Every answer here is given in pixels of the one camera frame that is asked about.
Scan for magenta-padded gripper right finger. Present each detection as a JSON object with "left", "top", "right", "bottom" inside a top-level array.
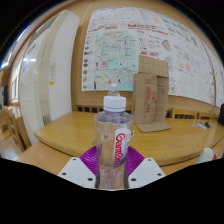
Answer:
[{"left": 124, "top": 146, "right": 167, "bottom": 190}]

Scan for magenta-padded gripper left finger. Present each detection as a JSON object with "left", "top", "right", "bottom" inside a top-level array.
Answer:
[{"left": 57, "top": 145, "right": 100, "bottom": 190}]

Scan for clear white-capped water bottle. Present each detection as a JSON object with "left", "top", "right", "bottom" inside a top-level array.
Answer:
[{"left": 93, "top": 95, "right": 135, "bottom": 191}]

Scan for white mug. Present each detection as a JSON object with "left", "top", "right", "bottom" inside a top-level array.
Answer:
[{"left": 195, "top": 147, "right": 215, "bottom": 164}]

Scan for folded brown cardboard box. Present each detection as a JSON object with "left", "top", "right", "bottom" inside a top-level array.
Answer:
[{"left": 132, "top": 54, "right": 173, "bottom": 134}]

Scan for wooden chair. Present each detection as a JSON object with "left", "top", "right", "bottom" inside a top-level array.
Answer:
[{"left": 0, "top": 105, "right": 27, "bottom": 154}]

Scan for large wall poster with map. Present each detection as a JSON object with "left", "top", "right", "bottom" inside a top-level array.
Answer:
[{"left": 81, "top": 6, "right": 218, "bottom": 106}]

